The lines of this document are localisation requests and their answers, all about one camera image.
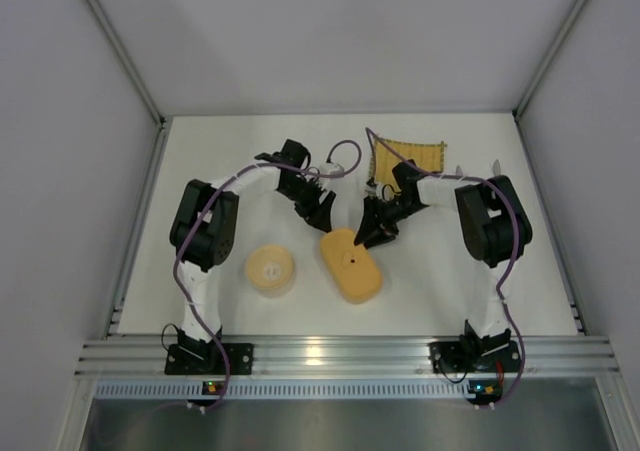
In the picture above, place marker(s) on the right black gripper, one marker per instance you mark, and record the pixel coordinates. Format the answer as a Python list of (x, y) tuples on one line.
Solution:
[(382, 216)]

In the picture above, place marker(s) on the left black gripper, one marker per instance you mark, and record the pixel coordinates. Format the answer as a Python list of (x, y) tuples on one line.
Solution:
[(312, 202)]

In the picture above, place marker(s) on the oblong tan box lid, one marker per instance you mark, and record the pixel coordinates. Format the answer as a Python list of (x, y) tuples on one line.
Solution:
[(342, 256)]

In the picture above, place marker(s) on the round tan lid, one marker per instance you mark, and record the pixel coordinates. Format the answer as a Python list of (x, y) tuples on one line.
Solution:
[(270, 261)]

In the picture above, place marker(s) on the bamboo sushi mat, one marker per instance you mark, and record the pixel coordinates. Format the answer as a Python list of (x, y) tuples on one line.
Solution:
[(430, 157)]

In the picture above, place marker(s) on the metal tongs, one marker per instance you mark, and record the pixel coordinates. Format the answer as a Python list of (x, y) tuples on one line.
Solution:
[(495, 169)]

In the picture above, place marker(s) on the oblong tan lunch box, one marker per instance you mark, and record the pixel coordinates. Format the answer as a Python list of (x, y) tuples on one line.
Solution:
[(360, 288)]

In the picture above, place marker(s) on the round steel container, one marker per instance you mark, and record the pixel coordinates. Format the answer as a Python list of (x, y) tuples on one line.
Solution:
[(273, 287)]

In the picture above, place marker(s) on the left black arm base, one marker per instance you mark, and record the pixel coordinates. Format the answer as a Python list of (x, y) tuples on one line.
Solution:
[(209, 360)]

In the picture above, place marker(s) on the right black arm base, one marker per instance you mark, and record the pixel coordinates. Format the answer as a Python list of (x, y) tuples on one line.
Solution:
[(450, 358)]

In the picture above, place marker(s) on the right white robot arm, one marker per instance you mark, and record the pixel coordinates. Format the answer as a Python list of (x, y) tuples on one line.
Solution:
[(495, 230)]

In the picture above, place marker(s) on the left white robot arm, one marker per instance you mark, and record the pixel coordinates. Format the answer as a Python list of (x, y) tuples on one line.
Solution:
[(204, 228)]

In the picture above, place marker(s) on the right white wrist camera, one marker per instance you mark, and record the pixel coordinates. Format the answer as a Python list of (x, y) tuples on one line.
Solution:
[(375, 188)]

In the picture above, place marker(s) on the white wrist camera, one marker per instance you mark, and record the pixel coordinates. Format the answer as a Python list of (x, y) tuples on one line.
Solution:
[(375, 188), (331, 170)]

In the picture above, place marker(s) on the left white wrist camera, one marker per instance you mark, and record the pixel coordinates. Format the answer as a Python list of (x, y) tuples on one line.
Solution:
[(331, 170)]

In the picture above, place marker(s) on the aluminium mounting rail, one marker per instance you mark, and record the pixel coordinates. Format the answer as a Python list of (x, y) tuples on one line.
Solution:
[(313, 357)]

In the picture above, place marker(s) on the grey slotted cable duct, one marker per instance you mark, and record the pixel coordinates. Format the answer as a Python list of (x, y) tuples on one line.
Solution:
[(255, 389)]

